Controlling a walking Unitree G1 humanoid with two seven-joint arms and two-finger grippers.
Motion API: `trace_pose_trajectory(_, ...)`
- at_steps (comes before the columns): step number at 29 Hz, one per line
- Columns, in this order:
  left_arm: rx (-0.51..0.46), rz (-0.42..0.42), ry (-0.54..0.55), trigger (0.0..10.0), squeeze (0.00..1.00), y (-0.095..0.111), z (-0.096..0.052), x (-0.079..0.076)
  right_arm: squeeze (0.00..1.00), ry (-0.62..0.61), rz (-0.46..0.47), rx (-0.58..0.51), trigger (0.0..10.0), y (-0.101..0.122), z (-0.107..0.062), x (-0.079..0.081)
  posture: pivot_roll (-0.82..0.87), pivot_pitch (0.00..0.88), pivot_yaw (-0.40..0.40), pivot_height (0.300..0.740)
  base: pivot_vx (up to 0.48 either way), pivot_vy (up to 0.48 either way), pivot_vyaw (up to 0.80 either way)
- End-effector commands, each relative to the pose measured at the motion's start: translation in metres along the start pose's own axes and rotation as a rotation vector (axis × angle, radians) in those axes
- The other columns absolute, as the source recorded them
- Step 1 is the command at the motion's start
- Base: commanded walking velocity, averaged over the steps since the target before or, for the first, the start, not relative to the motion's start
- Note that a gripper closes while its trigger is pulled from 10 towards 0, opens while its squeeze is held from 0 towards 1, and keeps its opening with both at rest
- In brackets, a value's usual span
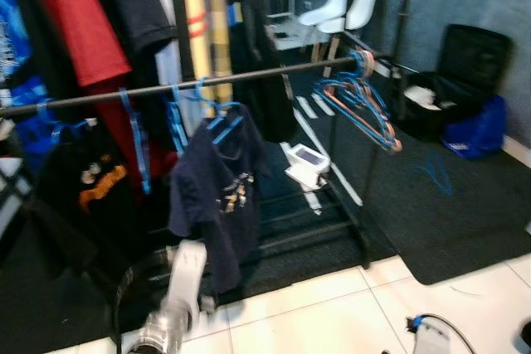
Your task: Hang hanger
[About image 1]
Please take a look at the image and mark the pale grey shirt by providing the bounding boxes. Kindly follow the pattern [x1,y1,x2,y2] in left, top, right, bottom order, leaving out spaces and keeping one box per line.
[141,0,185,94]

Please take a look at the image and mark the white table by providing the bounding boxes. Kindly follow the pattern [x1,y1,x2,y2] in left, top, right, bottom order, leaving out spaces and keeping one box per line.
[265,11,326,50]

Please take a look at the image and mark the blue wire hanger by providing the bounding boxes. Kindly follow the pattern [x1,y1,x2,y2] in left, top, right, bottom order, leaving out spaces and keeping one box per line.
[413,153,455,197]
[35,99,94,146]
[166,85,193,154]
[195,76,247,146]
[116,87,154,196]
[314,49,403,154]

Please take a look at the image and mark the navy printed t-shirt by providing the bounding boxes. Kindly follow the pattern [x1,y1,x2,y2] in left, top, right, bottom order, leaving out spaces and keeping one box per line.
[168,105,270,294]

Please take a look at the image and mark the orange wire hanger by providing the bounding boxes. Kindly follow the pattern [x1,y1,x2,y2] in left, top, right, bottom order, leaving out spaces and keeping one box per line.
[319,51,405,154]

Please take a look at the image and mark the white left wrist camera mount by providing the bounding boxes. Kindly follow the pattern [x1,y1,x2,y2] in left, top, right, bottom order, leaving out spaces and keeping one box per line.
[166,240,208,315]

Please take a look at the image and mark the dark grey floor mat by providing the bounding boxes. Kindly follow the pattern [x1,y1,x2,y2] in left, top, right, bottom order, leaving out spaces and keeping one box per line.
[365,134,531,286]

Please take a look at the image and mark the white electronic device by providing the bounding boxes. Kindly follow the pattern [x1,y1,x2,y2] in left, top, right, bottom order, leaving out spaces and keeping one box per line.
[282,143,331,191]

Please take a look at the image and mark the long black garment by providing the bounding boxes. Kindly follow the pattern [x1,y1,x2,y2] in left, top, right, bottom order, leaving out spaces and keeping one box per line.
[226,0,298,143]

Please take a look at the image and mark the blue bag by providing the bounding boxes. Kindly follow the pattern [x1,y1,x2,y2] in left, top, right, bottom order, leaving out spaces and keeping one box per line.
[442,95,509,161]

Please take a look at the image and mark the black t-shirt orange print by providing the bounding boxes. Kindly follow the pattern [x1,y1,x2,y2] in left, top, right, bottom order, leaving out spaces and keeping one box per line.
[29,122,158,284]

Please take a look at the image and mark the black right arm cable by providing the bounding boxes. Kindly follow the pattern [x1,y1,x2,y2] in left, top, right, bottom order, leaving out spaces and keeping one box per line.
[407,313,478,354]

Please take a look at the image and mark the yellow plaid garment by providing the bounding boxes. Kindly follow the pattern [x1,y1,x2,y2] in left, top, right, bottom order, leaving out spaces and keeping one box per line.
[178,0,235,110]

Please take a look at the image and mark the black open suitcase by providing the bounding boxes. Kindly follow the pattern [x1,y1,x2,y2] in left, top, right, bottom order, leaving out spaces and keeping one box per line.
[397,24,514,143]

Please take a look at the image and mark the black metal clothes rack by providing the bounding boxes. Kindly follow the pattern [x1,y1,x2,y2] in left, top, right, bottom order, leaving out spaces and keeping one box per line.
[0,0,412,270]

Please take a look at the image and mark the red shirt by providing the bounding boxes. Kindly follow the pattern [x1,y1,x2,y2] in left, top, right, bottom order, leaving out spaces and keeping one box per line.
[15,0,179,197]

